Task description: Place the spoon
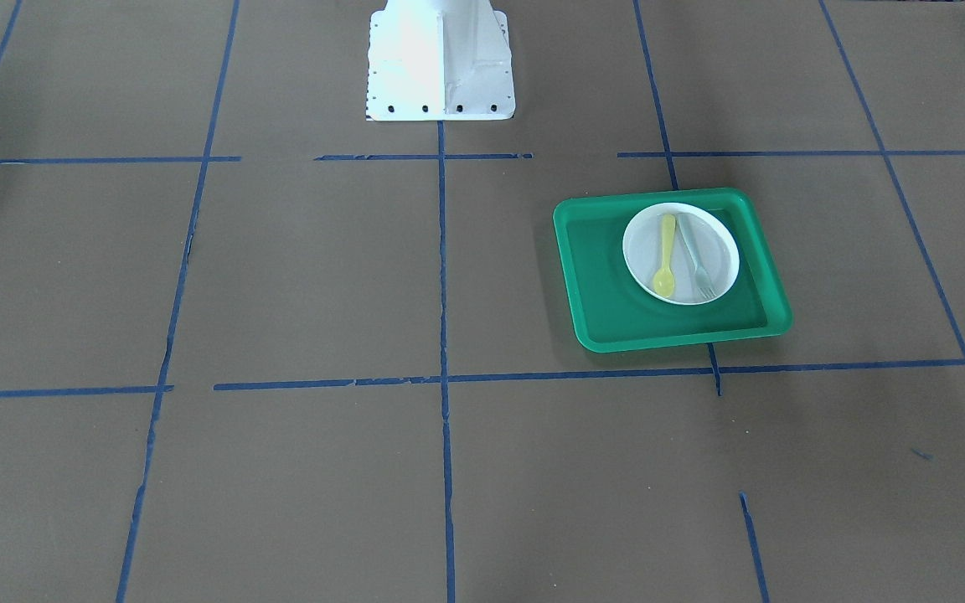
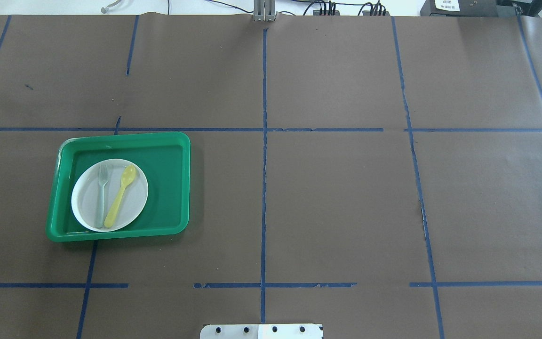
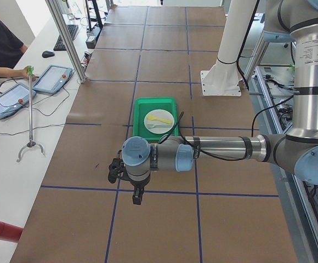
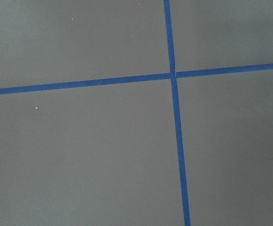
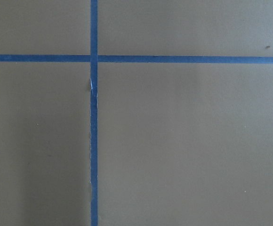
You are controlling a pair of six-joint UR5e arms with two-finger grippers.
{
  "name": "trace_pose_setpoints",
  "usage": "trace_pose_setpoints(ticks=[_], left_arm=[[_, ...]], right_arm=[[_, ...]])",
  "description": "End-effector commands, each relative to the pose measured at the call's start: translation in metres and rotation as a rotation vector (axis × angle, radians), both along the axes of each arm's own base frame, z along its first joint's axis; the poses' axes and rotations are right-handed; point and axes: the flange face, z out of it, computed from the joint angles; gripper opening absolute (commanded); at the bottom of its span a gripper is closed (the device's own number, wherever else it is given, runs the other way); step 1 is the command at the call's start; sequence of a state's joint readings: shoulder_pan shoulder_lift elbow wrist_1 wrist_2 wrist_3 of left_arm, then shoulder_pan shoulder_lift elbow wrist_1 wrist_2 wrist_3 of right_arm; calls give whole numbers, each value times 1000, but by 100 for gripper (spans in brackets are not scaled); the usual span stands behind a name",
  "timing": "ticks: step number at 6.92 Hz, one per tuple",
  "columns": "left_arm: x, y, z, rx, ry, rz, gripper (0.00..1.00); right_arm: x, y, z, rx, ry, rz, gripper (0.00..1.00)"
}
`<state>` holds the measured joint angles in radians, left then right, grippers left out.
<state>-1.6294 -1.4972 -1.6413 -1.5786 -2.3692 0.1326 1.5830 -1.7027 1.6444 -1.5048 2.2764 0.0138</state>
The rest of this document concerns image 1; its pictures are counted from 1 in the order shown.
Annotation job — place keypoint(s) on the yellow plastic spoon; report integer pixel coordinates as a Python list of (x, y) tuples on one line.
[(663, 282)]

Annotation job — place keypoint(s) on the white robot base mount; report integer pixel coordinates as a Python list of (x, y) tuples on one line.
[(439, 60)]

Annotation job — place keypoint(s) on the light green plastic fork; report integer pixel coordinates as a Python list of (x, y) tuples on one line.
[(702, 278)]

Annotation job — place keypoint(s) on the white round plate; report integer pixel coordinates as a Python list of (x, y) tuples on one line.
[(717, 246)]

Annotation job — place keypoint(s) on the green plastic tray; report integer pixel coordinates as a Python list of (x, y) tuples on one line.
[(612, 314)]

